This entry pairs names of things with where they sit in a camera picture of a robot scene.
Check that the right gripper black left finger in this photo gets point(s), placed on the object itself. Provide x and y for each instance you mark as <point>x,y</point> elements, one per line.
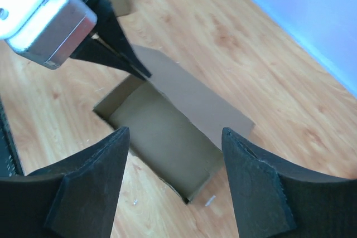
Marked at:
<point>74,197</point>

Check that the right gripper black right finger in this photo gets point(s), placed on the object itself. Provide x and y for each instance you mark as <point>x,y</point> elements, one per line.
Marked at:
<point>273,197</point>

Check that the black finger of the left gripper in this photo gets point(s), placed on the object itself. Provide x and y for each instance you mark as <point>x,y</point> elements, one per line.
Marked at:
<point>91,50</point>
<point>110,31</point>

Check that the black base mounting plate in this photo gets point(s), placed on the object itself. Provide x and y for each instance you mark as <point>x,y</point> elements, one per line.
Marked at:
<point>10,162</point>

